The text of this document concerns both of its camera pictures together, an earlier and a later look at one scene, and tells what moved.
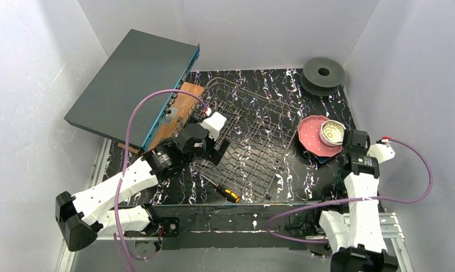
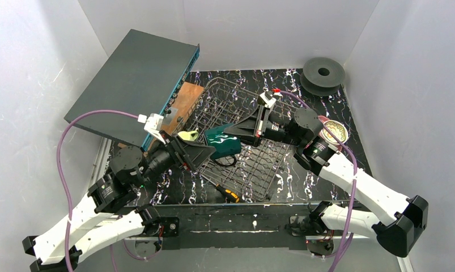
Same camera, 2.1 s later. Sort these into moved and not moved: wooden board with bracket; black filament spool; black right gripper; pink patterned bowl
Moved: black right gripper
Not moved: black filament spool; pink patterned bowl; wooden board with bracket
